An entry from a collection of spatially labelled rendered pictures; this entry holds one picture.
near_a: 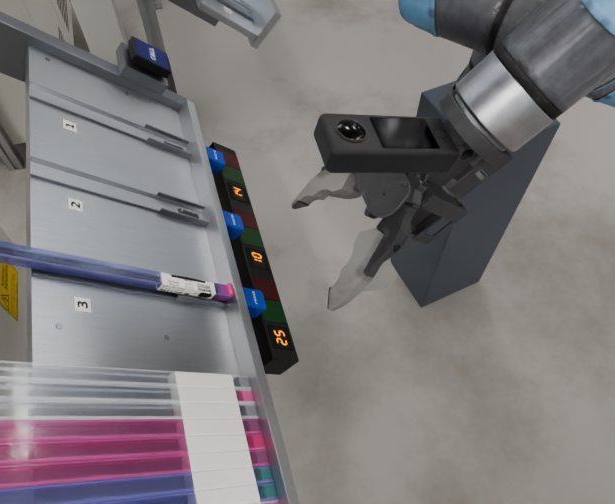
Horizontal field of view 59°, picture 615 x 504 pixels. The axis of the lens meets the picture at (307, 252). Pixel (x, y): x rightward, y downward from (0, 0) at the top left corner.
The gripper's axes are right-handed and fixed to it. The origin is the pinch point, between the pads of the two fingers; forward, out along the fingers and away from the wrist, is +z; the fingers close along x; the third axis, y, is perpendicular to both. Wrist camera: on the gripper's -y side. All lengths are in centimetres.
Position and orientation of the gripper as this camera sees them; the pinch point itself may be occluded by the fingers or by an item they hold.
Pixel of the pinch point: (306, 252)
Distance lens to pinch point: 53.8
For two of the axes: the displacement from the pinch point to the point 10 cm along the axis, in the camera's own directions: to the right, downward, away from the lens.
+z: -6.5, 5.7, 5.0
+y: 7.0, 2.0, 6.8
